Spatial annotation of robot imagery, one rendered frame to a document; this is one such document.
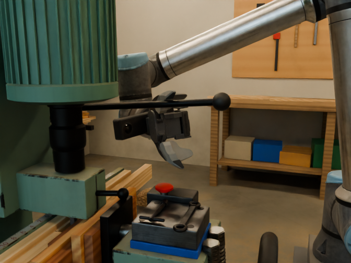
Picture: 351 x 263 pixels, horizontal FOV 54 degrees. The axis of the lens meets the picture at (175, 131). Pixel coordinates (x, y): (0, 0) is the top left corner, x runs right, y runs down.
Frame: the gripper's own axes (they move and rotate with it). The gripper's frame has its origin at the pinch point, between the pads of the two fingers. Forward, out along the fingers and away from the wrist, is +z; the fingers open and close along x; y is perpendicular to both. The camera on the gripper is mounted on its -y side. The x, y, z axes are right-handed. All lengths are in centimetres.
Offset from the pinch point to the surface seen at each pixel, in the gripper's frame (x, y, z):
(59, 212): 10.0, -23.0, 0.9
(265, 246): 15.7, 4.0, 20.5
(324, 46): -21, 249, -202
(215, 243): 13.2, -3.9, 19.8
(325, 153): 72, 203, -160
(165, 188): 7.0, -6.9, 10.1
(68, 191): 6.3, -21.1, 2.5
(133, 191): 10.8, -8.9, -3.3
